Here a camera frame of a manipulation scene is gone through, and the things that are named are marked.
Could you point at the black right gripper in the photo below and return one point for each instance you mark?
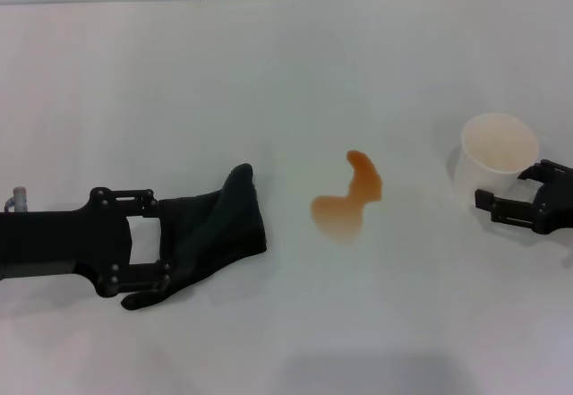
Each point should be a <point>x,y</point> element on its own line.
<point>557,207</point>

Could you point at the dark blue rag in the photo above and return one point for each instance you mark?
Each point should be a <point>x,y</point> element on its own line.
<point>215,234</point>

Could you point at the white paper cup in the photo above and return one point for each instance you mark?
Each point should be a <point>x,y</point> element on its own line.
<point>488,175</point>

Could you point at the orange liquid stain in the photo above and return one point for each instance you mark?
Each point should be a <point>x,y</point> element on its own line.
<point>344,211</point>

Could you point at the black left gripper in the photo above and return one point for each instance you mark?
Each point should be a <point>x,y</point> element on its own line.
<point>53,243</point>

